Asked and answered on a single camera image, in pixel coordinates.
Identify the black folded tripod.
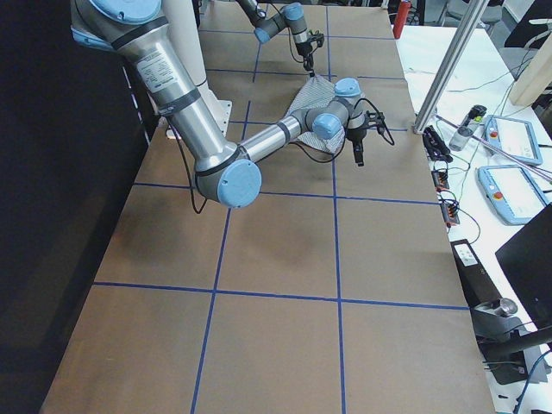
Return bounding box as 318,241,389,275
422,125,453,163

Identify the near teach pendant tablet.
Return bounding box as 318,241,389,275
476,165,549,225

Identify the black box with label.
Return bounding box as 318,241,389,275
450,239,501,308

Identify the orange black terminal block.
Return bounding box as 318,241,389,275
431,169,449,192

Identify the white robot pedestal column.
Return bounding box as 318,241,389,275
161,0,232,135

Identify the clear water bottle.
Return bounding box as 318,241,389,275
449,104,487,151

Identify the black monitor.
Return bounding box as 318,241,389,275
495,205,552,328

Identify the navy white striped polo shirt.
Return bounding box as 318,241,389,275
287,75,366,154

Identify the far teach pendant tablet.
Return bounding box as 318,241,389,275
483,116,543,166

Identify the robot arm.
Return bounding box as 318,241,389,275
71,1,389,208
237,0,324,78

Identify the teach pendant tablet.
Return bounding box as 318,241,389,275
476,165,549,225
483,116,543,166

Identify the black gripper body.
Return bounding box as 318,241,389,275
345,111,384,143
295,29,324,58

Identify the red cylinder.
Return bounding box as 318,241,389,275
392,0,411,40

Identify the aluminium camera mast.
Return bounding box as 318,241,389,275
413,0,487,135

